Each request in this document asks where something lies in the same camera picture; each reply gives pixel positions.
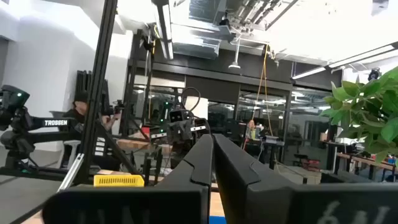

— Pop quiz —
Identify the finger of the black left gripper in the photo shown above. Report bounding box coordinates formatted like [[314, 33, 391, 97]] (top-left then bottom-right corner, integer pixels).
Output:
[[169, 121, 182, 142], [181, 120, 194, 141]]

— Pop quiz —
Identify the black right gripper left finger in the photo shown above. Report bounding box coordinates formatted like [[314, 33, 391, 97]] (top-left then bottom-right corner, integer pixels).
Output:
[[42, 133, 215, 224]]

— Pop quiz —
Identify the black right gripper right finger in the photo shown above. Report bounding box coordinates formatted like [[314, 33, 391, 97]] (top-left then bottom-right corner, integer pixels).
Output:
[[213, 133, 398, 224]]

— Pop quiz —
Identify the yellow slotted plastic basket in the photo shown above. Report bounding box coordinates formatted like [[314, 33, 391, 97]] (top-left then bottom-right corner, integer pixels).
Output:
[[93, 174, 146, 188]]

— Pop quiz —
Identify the white board panel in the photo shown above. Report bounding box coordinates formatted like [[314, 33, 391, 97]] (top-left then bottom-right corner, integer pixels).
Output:
[[183, 96, 209, 121]]

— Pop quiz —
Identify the white pendant lamp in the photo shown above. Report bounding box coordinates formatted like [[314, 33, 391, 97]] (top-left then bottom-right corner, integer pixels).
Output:
[[228, 37, 242, 70]]

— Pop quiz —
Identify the person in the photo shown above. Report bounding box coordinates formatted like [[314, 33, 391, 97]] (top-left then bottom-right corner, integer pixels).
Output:
[[60, 90, 123, 170]]

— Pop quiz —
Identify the black linear ceiling light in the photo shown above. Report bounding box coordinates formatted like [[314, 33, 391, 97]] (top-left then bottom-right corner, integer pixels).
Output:
[[151, 0, 175, 60], [290, 42, 398, 81]]

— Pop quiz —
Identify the green potted plant black pot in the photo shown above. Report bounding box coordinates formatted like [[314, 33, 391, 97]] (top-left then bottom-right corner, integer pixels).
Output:
[[319, 65, 398, 165]]

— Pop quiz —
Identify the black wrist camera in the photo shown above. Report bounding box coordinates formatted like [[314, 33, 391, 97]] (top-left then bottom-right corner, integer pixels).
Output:
[[169, 109, 185, 124]]

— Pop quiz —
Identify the yellow hanging cable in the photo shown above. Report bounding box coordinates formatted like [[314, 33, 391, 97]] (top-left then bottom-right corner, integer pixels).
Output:
[[242, 44, 276, 150]]

